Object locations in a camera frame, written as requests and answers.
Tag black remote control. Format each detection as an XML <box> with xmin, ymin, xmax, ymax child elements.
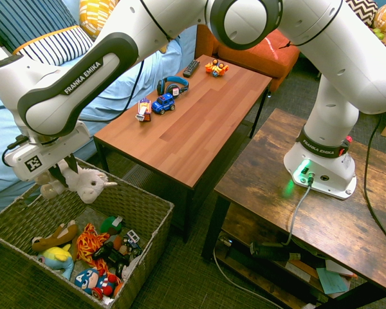
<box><xmin>182</xmin><ymin>59</ymin><xmax>201</xmax><ymax>79</ymax></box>

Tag white floor cable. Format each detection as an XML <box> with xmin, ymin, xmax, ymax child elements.
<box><xmin>212</xmin><ymin>247</ymin><xmax>288</xmax><ymax>309</ymax></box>

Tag dark blue striped pillow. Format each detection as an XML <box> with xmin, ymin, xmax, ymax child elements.
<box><xmin>0</xmin><ymin>0</ymin><xmax>80</xmax><ymax>54</ymax></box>

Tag grey wicker basket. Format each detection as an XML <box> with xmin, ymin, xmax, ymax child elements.
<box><xmin>0</xmin><ymin>154</ymin><xmax>176</xmax><ymax>309</ymax></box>

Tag light blue bed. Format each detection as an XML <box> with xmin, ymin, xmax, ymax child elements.
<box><xmin>0</xmin><ymin>0</ymin><xmax>198</xmax><ymax>223</ymax></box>

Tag orange white toy truck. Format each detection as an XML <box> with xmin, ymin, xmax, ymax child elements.
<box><xmin>134</xmin><ymin>97</ymin><xmax>152</xmax><ymax>123</ymax></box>

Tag yellow white patterned pillow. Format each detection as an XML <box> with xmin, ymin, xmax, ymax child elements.
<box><xmin>78</xmin><ymin>0</ymin><xmax>118</xmax><ymax>41</ymax></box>

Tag orange toy robot vehicle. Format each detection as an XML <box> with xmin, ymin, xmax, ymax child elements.
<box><xmin>204</xmin><ymin>59</ymin><xmax>230</xmax><ymax>78</ymax></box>

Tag black white chevron pillow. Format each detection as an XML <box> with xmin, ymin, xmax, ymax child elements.
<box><xmin>345</xmin><ymin>0</ymin><xmax>379</xmax><ymax>28</ymax></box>

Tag white navy striped pillow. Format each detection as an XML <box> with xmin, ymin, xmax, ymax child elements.
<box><xmin>12</xmin><ymin>25</ymin><xmax>95</xmax><ymax>67</ymax></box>

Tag teal paper envelope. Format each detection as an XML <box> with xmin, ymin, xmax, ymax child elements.
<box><xmin>315</xmin><ymin>267</ymin><xmax>352</xmax><ymax>295</ymax></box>

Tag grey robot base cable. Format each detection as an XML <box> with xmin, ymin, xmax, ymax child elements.
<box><xmin>282</xmin><ymin>183</ymin><xmax>313</xmax><ymax>246</ymax></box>

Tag black power brick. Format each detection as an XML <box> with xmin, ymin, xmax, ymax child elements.
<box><xmin>248</xmin><ymin>241</ymin><xmax>292</xmax><ymax>262</ymax></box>

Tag reddish wooden coffee table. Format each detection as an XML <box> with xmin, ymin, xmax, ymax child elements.
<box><xmin>93</xmin><ymin>54</ymin><xmax>273</xmax><ymax>244</ymax></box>

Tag orange armchair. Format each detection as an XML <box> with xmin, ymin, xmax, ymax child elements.
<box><xmin>194</xmin><ymin>23</ymin><xmax>223</xmax><ymax>61</ymax></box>

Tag Captain America plush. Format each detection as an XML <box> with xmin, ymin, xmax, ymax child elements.
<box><xmin>74</xmin><ymin>267</ymin><xmax>122</xmax><ymax>301</ymax></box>

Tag thick black cable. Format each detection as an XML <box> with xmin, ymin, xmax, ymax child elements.
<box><xmin>363</xmin><ymin>113</ymin><xmax>386</xmax><ymax>249</ymax></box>

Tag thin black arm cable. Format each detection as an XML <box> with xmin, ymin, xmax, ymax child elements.
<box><xmin>79</xmin><ymin>0</ymin><xmax>172</xmax><ymax>123</ymax></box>

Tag orange flame plush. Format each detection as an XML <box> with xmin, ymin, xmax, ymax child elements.
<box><xmin>75</xmin><ymin>222</ymin><xmax>112</xmax><ymax>275</ymax></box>

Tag white unicorn stuffed toy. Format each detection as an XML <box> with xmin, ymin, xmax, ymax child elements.
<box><xmin>35</xmin><ymin>158</ymin><xmax>118</xmax><ymax>205</ymax></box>

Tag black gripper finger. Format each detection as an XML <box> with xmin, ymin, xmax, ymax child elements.
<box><xmin>48</xmin><ymin>163</ymin><xmax>69</xmax><ymax>188</ymax></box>
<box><xmin>64</xmin><ymin>153</ymin><xmax>80</xmax><ymax>175</ymax></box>

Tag white papers on shelf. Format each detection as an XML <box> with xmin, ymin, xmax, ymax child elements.
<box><xmin>324</xmin><ymin>258</ymin><xmax>358</xmax><ymax>278</ymax></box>

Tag white gripper body with marker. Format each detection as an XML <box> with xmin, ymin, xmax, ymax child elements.
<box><xmin>3</xmin><ymin>120</ymin><xmax>92</xmax><ymax>183</ymax></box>

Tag brown dog plush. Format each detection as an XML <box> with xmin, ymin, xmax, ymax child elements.
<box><xmin>31</xmin><ymin>220</ymin><xmax>80</xmax><ymax>254</ymax></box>

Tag toy monster truck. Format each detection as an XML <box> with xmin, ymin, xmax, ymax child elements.
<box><xmin>120</xmin><ymin>229</ymin><xmax>143</xmax><ymax>258</ymax></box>

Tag blue yellow pony plush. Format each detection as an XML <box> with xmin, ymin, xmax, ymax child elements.
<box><xmin>35</xmin><ymin>243</ymin><xmax>76</xmax><ymax>281</ymax></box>

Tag black game controller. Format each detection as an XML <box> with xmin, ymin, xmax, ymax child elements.
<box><xmin>92</xmin><ymin>241</ymin><xmax>131</xmax><ymax>278</ymax></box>

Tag blue toy car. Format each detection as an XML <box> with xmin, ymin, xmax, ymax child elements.
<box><xmin>151</xmin><ymin>93</ymin><xmax>176</xmax><ymax>115</ymax></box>

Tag green plush toy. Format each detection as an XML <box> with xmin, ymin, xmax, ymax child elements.
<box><xmin>100</xmin><ymin>216</ymin><xmax>124</xmax><ymax>236</ymax></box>

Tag blue black headphones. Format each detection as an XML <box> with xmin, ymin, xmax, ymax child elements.
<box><xmin>156</xmin><ymin>75</ymin><xmax>190</xmax><ymax>98</ymax></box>

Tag orange tufted ottoman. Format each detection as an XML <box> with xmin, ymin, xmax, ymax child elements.
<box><xmin>217</xmin><ymin>28</ymin><xmax>301</xmax><ymax>93</ymax></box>

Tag rustic brown wooden table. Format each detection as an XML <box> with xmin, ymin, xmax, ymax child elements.
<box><xmin>201</xmin><ymin>108</ymin><xmax>386</xmax><ymax>309</ymax></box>

